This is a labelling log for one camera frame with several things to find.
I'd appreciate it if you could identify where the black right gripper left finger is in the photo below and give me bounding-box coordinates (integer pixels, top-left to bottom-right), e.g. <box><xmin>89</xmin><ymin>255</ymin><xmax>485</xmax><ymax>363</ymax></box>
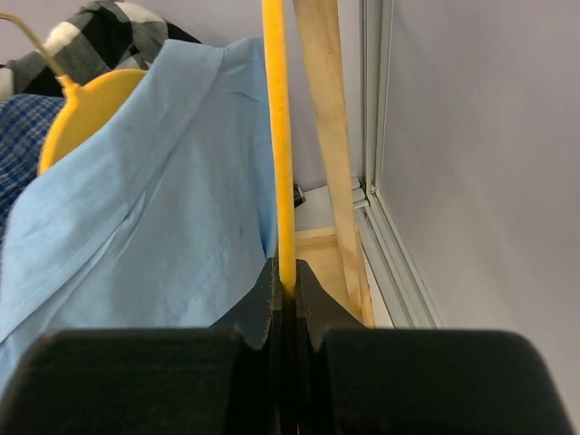
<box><xmin>210</xmin><ymin>258</ymin><xmax>282</xmax><ymax>350</ymax></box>

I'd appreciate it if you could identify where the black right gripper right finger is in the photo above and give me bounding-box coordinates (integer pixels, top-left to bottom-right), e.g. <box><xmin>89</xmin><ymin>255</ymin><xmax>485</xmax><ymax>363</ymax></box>
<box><xmin>295</xmin><ymin>259</ymin><xmax>363</xmax><ymax>352</ymax></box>

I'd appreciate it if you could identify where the yellow hanger of white shirt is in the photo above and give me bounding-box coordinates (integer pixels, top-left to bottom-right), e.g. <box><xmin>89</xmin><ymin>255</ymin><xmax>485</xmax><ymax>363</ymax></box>
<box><xmin>262</xmin><ymin>0</ymin><xmax>296</xmax><ymax>297</ymax></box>

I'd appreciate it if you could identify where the light blue shirt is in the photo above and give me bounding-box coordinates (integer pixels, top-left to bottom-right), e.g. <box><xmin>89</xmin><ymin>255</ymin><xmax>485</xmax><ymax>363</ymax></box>
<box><xmin>1</xmin><ymin>37</ymin><xmax>277</xmax><ymax>381</ymax></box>

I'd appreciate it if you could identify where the yellow hanger of blue shirt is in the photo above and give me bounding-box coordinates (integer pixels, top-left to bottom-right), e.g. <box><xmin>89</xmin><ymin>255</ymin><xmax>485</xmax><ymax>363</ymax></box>
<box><xmin>1</xmin><ymin>13</ymin><xmax>146</xmax><ymax>175</ymax></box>

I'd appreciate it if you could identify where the blue plaid shirt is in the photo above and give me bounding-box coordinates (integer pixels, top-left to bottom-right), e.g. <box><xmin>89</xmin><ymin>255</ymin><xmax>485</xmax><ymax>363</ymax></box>
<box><xmin>0</xmin><ymin>94</ymin><xmax>65</xmax><ymax>231</ymax></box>

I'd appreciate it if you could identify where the black white checkered shirt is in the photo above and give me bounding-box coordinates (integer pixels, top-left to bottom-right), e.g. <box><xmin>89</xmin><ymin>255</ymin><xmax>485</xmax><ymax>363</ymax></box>
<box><xmin>1</xmin><ymin>1</ymin><xmax>198</xmax><ymax>101</ymax></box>

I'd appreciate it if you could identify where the wooden clothes rack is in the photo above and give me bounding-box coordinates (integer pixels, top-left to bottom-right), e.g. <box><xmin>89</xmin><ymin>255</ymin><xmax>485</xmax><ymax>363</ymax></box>
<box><xmin>293</xmin><ymin>0</ymin><xmax>375</xmax><ymax>327</ymax></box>

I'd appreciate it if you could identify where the aluminium corner frame post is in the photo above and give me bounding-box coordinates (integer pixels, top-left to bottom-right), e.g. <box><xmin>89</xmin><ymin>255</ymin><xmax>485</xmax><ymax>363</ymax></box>
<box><xmin>355</xmin><ymin>1</ymin><xmax>441</xmax><ymax>328</ymax></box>

